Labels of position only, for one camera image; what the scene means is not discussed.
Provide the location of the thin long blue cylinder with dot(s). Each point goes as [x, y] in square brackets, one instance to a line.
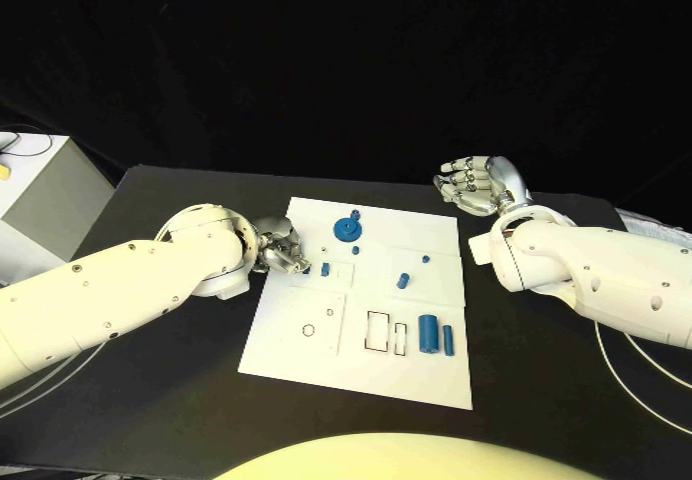
[448, 340]

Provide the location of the white task board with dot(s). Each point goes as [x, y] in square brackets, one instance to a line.
[377, 356]

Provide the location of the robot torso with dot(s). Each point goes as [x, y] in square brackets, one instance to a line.
[405, 459]

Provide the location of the short blue cylinder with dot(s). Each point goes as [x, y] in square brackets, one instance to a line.
[402, 281]

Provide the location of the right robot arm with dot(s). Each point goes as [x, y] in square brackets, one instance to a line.
[588, 270]

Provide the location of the blue gear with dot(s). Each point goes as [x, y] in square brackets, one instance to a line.
[346, 228]

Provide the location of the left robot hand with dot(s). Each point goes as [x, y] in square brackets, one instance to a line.
[278, 249]

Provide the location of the blue block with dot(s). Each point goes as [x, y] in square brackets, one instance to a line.
[324, 269]

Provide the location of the white cloth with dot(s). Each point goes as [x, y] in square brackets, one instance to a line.
[656, 228]

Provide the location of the white cabinet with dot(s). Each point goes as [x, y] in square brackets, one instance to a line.
[43, 202]

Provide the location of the thick blue cylinder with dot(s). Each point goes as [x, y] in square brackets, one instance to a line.
[426, 333]

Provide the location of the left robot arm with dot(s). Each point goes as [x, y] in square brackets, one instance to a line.
[108, 285]

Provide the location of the yellow object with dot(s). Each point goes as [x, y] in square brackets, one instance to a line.
[4, 172]

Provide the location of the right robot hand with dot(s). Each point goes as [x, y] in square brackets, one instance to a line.
[485, 183]

